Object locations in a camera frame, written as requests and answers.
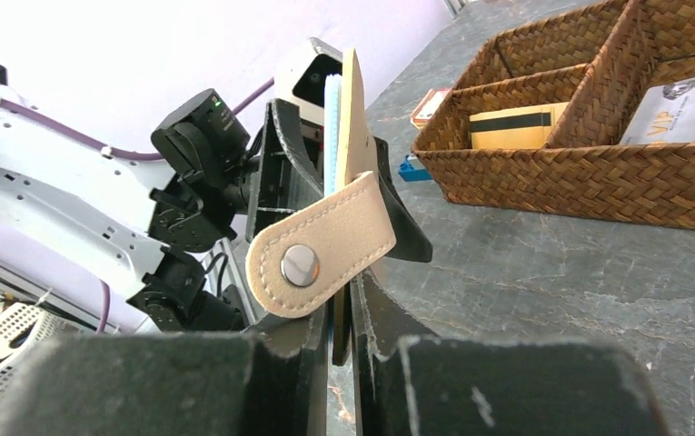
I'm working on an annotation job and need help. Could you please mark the beige leather card holder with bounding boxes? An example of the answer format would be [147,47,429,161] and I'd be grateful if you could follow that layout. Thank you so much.
[245,48,396,319]

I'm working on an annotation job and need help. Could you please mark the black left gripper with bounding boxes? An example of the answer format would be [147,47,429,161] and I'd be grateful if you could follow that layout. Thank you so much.
[124,88,326,333]

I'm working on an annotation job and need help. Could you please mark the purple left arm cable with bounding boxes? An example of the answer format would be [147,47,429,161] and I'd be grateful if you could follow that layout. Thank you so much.
[0,76,276,335]

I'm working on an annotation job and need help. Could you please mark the playing card box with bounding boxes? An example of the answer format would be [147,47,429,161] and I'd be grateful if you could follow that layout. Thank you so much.
[410,88,451,130]

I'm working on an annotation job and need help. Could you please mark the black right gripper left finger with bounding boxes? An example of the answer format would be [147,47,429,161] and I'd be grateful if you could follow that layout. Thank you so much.
[0,310,328,435]

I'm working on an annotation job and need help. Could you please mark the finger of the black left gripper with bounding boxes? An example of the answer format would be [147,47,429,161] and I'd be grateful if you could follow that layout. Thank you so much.
[373,136,433,263]

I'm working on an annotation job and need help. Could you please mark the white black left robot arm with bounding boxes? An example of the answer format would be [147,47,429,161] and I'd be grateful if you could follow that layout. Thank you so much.
[0,61,432,332]

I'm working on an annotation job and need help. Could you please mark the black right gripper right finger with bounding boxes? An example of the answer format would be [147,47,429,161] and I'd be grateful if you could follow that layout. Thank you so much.
[350,272,669,435]

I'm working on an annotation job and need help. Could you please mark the yellow cards in basket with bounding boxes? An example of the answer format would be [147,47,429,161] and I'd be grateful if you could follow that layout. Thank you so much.
[469,102,569,150]

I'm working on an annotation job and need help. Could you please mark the silver cards in basket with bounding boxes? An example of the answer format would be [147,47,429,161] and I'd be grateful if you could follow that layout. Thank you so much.
[620,77,695,145]

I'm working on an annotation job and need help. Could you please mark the brown woven divided basket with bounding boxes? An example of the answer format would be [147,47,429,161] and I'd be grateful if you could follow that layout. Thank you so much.
[412,1,695,230]

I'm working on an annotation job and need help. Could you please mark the blue toy brick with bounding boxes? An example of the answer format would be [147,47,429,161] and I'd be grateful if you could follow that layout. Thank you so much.
[398,154,432,183]

